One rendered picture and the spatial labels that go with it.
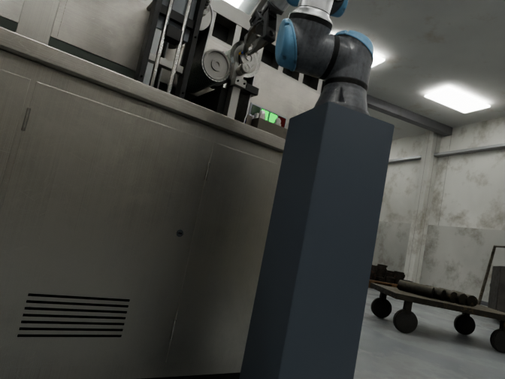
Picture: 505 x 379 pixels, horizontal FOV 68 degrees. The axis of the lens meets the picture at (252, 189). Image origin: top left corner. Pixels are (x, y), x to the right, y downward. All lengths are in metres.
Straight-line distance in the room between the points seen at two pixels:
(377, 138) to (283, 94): 1.23
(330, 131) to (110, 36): 1.14
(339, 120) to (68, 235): 0.73
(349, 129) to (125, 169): 0.60
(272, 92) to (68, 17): 1.01
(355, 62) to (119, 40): 1.07
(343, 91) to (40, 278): 0.88
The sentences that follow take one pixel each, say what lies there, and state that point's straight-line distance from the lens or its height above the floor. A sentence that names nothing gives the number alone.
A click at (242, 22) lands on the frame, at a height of 1.60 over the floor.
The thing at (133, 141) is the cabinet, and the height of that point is 0.74.
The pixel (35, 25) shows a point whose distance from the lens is 1.45.
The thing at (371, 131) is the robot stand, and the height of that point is 0.86.
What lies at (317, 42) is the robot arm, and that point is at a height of 1.06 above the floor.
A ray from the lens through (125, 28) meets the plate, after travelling 1.81.
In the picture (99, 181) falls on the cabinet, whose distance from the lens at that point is 1.06.
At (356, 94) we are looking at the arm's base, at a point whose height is 0.96.
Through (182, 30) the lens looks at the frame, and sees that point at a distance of 1.38.
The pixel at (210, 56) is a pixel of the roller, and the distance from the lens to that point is 1.55.
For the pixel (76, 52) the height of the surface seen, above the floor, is 1.12.
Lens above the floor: 0.57
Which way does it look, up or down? 6 degrees up
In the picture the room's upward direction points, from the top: 11 degrees clockwise
